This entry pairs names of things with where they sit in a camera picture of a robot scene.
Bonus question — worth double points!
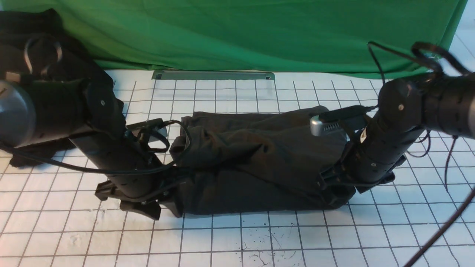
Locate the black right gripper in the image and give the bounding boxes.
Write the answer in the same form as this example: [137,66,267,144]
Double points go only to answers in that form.
[316,156,406,207]

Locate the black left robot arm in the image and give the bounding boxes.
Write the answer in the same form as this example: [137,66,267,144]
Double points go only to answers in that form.
[1,73,190,220]

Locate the black crumpled cloth pile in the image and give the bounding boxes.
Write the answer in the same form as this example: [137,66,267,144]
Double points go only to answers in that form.
[1,10,113,158]

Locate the gray long-sleeve shirt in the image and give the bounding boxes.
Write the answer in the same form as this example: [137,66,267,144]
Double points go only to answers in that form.
[177,105,356,215]

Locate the green backdrop cloth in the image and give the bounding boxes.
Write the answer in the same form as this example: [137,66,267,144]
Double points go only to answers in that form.
[1,0,467,78]

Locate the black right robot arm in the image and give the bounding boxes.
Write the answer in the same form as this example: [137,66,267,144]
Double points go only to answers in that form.
[310,73,475,210]

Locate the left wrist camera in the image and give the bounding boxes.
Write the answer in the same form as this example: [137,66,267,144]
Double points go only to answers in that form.
[126,118,168,144]

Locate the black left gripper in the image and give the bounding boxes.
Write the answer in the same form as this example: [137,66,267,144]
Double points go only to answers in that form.
[95,167,186,220]

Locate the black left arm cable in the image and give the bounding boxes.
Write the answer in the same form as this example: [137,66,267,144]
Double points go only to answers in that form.
[0,37,193,177]

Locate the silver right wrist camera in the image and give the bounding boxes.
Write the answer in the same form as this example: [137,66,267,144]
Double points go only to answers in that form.
[310,105,377,136]

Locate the gray metal bar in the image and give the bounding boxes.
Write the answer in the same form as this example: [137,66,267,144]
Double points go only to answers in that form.
[151,69,275,80]

